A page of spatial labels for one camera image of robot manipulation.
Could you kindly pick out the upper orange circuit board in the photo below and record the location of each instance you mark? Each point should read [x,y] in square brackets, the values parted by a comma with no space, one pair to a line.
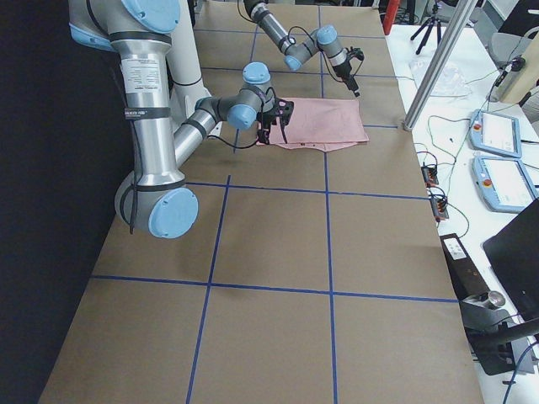
[430,175]

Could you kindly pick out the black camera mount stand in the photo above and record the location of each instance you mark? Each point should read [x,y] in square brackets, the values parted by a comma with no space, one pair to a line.
[498,342]

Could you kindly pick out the aluminium frame post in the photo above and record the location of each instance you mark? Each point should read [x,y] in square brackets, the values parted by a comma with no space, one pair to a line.
[444,49]

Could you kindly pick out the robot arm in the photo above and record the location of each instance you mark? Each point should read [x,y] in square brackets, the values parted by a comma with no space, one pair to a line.
[299,46]
[168,108]

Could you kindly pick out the pink Snoopy t-shirt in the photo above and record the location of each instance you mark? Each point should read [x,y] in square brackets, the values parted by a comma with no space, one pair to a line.
[322,124]

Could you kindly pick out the lower orange circuit board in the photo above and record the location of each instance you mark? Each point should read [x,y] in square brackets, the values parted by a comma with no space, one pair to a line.
[438,204]

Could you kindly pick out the beige board with clamp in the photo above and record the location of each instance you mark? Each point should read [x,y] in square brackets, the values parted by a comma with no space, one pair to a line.
[517,59]

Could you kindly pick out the upper teach pendant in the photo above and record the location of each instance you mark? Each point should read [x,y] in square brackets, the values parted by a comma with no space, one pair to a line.
[495,133]

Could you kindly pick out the plastic bag on table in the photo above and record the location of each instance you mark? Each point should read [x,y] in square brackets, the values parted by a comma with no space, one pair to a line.
[450,84]

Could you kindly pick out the black camera tripod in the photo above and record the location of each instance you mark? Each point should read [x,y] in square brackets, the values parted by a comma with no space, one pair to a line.
[426,28]

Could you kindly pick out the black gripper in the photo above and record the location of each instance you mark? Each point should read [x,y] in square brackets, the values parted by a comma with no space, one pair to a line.
[342,71]
[267,119]

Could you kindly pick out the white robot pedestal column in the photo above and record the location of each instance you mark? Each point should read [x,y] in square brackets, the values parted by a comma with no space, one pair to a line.
[183,69]

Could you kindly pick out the lower teach pendant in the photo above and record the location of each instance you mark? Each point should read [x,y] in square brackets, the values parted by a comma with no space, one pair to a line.
[503,183]

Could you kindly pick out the black laptop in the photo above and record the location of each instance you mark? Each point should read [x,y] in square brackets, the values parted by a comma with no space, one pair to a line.
[513,256]

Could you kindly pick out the teach pendant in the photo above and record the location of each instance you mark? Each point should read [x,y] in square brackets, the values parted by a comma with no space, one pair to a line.
[503,183]
[495,133]

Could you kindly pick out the orange circuit board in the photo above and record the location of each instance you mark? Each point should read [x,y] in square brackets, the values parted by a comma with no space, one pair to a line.
[430,175]
[438,204]

